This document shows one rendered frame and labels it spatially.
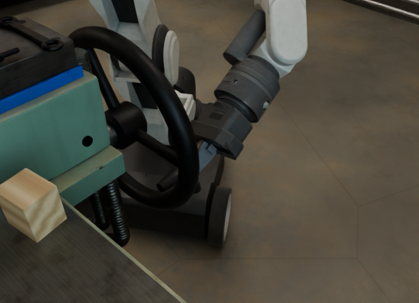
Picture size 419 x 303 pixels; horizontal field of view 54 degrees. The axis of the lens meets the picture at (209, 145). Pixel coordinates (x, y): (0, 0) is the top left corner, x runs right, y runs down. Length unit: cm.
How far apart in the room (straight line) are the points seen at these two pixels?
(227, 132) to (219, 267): 85
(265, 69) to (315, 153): 122
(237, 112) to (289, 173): 112
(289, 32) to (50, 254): 49
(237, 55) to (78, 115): 33
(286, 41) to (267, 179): 108
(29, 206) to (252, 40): 47
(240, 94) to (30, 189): 39
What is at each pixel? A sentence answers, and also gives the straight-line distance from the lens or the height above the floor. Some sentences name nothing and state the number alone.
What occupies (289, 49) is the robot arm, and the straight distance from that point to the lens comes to 68.
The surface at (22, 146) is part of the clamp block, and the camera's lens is 42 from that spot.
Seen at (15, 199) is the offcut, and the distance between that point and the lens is 35.
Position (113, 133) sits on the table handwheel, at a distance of 59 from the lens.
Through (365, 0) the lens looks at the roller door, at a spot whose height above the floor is 6.
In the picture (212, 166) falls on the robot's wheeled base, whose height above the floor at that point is 17.
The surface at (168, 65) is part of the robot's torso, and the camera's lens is 120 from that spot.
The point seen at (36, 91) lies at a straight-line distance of 42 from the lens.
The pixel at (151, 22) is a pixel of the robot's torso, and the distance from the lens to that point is 117.
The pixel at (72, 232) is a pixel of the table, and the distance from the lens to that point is 36.
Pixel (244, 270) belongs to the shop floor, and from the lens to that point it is 141.
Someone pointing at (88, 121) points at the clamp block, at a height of 92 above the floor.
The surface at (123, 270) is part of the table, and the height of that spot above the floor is 90.
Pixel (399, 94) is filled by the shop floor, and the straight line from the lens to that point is 240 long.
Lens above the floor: 117
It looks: 39 degrees down
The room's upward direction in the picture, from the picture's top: straight up
